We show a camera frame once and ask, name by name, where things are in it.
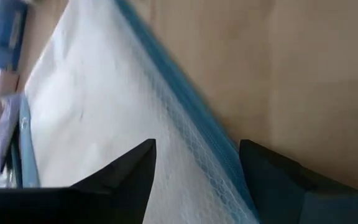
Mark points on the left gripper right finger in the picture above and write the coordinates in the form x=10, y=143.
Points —
x=291, y=202

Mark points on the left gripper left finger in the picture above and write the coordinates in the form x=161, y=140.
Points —
x=73, y=207

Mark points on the purple slim box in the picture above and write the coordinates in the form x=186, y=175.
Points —
x=3, y=133

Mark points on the clear mesh zip pouch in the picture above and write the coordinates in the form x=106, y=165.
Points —
x=104, y=93

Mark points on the blue first aid kit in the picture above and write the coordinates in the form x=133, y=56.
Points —
x=8, y=37

